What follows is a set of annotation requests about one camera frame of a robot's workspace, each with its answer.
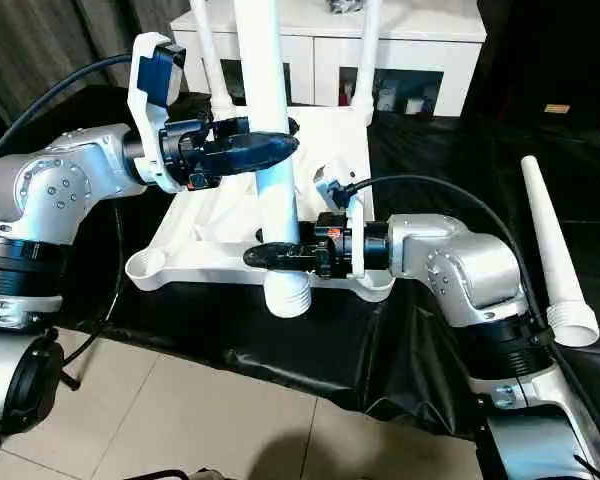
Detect white sideboard cabinet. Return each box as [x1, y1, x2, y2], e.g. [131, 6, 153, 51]
[169, 0, 484, 119]

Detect black work mat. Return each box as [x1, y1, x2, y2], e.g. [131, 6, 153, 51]
[0, 82, 600, 441]

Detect tall white bottle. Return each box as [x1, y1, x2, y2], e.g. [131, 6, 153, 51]
[377, 79, 396, 111]

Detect white plastic table top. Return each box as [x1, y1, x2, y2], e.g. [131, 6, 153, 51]
[124, 102, 395, 304]

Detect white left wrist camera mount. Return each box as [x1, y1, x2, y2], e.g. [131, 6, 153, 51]
[128, 32, 188, 193]

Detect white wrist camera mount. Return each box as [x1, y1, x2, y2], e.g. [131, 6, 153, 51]
[128, 32, 188, 193]
[313, 162, 367, 279]

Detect white plastic table leg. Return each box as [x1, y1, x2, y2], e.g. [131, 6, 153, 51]
[521, 155, 600, 347]
[232, 0, 314, 320]
[187, 0, 236, 119]
[350, 0, 384, 124]

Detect grey curtain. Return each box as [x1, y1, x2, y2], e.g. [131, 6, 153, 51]
[0, 0, 191, 126]

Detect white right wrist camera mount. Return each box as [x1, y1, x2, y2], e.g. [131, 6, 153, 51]
[313, 162, 367, 279]

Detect thin black cable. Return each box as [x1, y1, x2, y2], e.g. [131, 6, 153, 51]
[59, 207, 124, 366]

